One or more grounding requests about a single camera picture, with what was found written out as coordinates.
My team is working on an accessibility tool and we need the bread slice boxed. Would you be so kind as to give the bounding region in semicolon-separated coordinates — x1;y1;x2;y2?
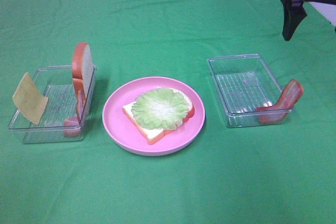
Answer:
122;89;195;145
72;42;94;104

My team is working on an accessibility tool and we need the left clear plastic tray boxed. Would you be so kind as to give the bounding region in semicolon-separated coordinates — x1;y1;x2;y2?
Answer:
8;65;97;144

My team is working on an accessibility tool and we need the yellow cheese slice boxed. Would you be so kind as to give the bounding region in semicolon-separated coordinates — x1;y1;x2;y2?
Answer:
12;72;48;125

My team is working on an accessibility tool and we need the pink round plate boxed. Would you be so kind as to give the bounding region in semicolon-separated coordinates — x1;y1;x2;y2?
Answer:
102;77;205;156

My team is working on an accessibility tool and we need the bacon strip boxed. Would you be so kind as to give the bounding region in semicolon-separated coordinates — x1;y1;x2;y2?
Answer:
64;90;85;137
256;79;304;125

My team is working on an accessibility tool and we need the clear plastic tray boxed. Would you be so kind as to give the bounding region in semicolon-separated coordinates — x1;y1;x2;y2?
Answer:
207;54;293;128
8;65;97;144

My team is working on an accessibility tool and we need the green tablecloth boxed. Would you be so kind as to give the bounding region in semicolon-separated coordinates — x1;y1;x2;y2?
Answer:
1;0;335;223

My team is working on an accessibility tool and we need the right clear plastic tray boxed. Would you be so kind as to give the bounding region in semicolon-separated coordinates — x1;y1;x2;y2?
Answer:
207;54;293;128

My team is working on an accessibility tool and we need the green lettuce leaf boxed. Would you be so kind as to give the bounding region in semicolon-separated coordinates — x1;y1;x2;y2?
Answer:
130;87;193;130

